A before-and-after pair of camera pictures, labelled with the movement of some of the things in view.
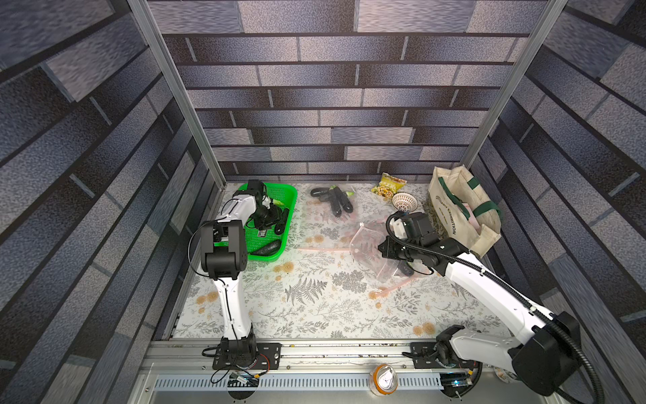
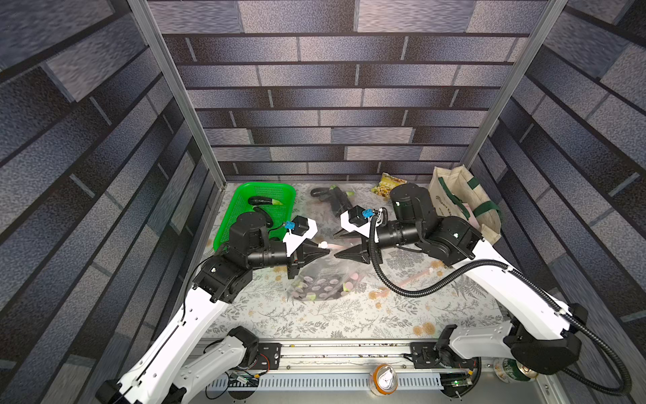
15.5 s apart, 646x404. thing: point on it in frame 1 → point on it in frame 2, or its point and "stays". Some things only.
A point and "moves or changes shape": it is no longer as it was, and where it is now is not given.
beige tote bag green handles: [464, 209] stays
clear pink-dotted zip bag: [362, 240] moves or changes shape
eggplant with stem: [321, 191] stays
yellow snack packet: [389, 185] stays
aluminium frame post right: [512, 82] stays
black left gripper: [277, 216] → [296, 262]
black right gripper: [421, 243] → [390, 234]
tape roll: [383, 380] stays
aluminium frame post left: [163, 57] stays
